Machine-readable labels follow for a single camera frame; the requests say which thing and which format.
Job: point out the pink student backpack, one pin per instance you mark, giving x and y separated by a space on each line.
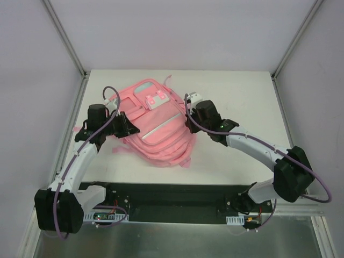
159 113

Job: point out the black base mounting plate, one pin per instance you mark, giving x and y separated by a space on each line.
170 193

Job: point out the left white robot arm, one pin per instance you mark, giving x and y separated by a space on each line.
66 185

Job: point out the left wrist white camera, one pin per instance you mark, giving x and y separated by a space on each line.
111 104

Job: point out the right white cable duct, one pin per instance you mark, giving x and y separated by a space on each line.
235 220

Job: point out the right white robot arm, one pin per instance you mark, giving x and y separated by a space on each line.
291 168

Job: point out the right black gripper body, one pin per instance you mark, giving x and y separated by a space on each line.
192 124

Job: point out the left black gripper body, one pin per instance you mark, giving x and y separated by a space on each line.
122 123

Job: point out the white cable duct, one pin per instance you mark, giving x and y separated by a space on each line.
105 217
235 220

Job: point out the left white cable duct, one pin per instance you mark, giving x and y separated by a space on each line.
105 217

